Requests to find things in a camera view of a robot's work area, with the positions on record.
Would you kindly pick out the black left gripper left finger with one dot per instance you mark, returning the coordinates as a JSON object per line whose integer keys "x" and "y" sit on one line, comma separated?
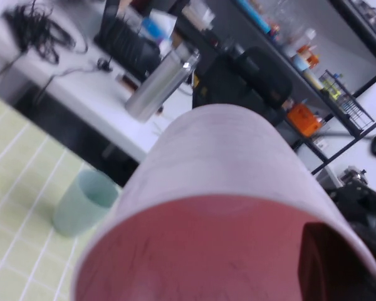
{"x": 326, "y": 269}

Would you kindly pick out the pink plastic cup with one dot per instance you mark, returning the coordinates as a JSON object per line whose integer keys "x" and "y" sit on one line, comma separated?
{"x": 206, "y": 156}

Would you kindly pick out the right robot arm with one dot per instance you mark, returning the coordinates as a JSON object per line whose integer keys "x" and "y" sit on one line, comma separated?
{"x": 357, "y": 203}

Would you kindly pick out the pale green plastic cup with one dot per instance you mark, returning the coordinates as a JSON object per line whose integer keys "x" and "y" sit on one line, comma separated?
{"x": 78, "y": 207}

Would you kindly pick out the orange box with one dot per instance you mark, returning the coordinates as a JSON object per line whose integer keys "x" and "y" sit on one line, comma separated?
{"x": 304, "y": 120}

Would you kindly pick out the black metal shelf rack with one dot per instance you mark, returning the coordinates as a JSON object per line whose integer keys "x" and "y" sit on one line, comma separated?
{"x": 332, "y": 103}

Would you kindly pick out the silver metal bottle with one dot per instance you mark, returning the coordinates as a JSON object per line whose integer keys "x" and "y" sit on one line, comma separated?
{"x": 159, "y": 84}

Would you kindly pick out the white desk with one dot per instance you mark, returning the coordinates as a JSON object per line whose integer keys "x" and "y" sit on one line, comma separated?
{"x": 91, "y": 94}

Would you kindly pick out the white and blue box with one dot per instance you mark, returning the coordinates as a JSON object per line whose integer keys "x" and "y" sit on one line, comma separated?
{"x": 159, "y": 25}

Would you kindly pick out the green checkered tablecloth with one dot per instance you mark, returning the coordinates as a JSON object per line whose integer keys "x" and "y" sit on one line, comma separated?
{"x": 22, "y": 188}

